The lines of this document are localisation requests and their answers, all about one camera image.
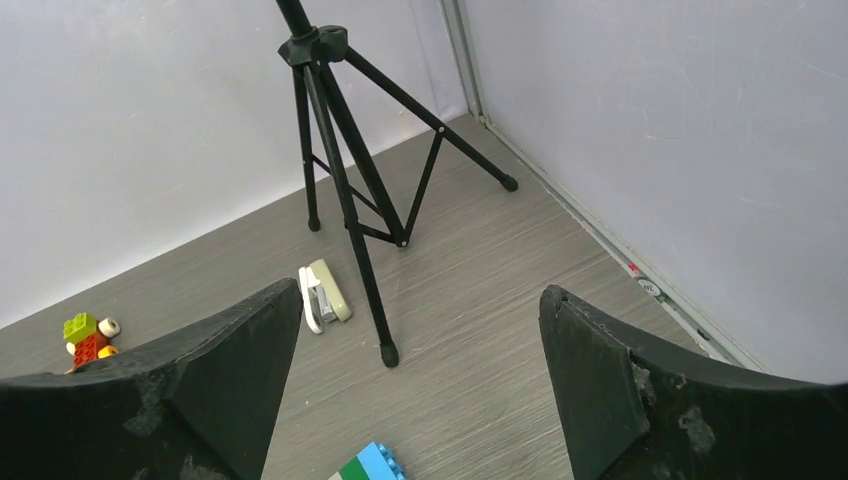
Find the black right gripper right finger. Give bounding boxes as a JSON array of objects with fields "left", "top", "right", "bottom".
[{"left": 539, "top": 285, "right": 847, "bottom": 479}]

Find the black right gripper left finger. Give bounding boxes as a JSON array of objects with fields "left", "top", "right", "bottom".
[{"left": 1, "top": 278, "right": 303, "bottom": 479}]

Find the red green toy brick car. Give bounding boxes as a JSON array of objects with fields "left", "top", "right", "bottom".
[{"left": 63, "top": 312, "right": 122, "bottom": 374}]

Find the blue green white brick block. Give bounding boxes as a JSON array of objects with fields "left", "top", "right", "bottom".
[{"left": 329, "top": 442, "right": 408, "bottom": 480}]

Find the black music stand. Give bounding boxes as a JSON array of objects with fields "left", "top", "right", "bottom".
[{"left": 277, "top": 1, "right": 518, "bottom": 368}]

